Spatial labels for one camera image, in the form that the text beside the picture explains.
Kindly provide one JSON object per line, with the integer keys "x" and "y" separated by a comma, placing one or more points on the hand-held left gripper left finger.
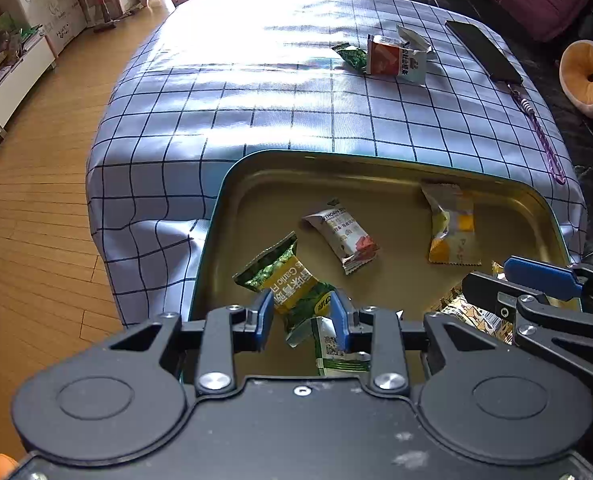
{"x": 265, "y": 317}

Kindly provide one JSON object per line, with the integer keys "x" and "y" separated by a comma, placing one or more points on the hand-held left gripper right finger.
{"x": 337, "y": 324}

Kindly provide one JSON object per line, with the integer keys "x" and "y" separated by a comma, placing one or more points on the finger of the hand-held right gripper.
{"x": 486, "y": 292}
{"x": 539, "y": 272}

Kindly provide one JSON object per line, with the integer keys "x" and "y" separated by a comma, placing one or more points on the beige patterned snack packet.
{"x": 476, "y": 316}

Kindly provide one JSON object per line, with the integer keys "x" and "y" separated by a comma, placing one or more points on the white and green snack packet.
{"x": 329, "y": 355}

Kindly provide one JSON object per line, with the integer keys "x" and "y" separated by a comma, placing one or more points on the green pea snack packet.
{"x": 281, "y": 280}

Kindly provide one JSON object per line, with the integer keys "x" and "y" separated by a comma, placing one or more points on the white and orange snack packet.
{"x": 451, "y": 225}

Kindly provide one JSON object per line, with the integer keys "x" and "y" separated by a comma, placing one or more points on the white snack packet red picture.
{"x": 341, "y": 235}

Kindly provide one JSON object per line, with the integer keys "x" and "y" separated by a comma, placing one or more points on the gold metal tray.
{"x": 401, "y": 200}

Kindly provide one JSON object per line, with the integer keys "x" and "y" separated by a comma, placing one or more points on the red and white snack packet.
{"x": 384, "y": 57}

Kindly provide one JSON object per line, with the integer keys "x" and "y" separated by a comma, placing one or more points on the small shiny green snack packet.
{"x": 354, "y": 57}

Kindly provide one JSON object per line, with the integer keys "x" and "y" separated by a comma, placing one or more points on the person's left hand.
{"x": 0, "y": 467}

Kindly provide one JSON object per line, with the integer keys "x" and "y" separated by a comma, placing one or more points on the round orange and white cushion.
{"x": 591, "y": 77}

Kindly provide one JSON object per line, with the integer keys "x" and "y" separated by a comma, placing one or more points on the checked tablecloth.
{"x": 226, "y": 110}

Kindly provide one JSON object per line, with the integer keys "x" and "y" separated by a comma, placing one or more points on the black smartphone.
{"x": 481, "y": 50}

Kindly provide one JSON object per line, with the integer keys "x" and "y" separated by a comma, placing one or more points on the purple cushion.
{"x": 544, "y": 2}

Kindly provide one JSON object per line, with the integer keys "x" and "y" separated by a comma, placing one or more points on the white low cabinet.
{"x": 16, "y": 90}

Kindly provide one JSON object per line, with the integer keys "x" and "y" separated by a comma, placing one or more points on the clutter of books and toys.
{"x": 1, "y": 42}

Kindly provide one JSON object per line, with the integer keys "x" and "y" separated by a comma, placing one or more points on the white cartoon print cupboard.
{"x": 51, "y": 0}

